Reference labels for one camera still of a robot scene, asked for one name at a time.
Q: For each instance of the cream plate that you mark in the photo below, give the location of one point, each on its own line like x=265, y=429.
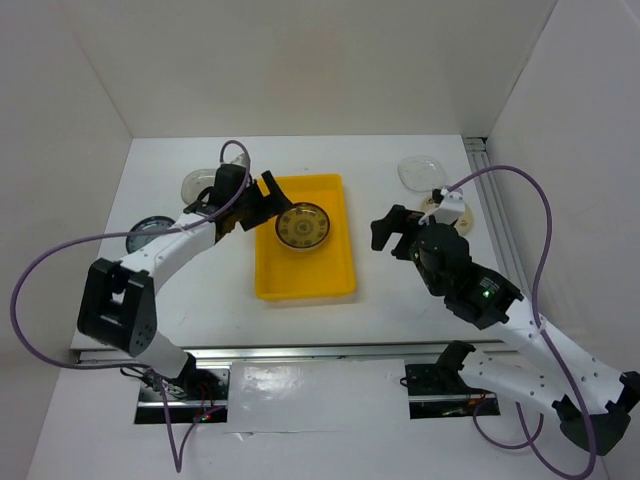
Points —
x=464, y=223

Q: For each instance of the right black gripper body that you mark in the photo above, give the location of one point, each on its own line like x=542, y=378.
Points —
x=433, y=286

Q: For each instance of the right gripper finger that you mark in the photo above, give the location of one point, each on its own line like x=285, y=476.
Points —
x=404, y=244
x=395, y=221

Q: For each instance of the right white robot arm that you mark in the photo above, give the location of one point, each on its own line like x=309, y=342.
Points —
x=590, y=400

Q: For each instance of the aluminium side rail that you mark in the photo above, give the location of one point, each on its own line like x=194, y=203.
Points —
x=495, y=214

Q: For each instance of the yellow plastic bin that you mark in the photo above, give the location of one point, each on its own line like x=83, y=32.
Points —
x=306, y=253

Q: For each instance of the aluminium front rail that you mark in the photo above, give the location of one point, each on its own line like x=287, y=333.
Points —
x=305, y=351

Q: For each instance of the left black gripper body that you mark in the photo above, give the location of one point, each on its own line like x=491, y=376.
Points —
x=248, y=202

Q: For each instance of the blue white patterned plate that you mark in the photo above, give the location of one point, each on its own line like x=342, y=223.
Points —
x=145, y=231

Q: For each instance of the clear glass plate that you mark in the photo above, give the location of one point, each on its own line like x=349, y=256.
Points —
x=421, y=173
x=195, y=182

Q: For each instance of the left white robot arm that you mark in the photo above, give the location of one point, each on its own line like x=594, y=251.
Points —
x=118, y=307

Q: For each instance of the yellow patterned plate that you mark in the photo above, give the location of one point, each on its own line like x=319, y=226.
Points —
x=303, y=228

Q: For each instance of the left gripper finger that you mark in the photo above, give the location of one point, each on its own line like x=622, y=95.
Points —
x=260, y=214
x=276, y=200

